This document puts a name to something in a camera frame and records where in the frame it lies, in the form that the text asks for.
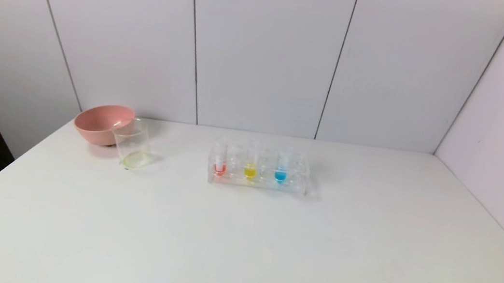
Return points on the test tube with yellow pigment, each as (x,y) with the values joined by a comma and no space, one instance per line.
(250,171)

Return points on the test tube with blue pigment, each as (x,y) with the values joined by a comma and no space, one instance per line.
(280,175)

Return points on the test tube with red pigment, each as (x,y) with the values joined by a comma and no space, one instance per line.
(220,166)

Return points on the clear acrylic test tube rack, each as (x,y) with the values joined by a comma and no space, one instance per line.
(265,184)

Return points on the clear glass beaker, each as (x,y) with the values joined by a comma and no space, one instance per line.
(133,148)

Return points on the pink plastic bowl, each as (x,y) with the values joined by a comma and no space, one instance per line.
(95,127)

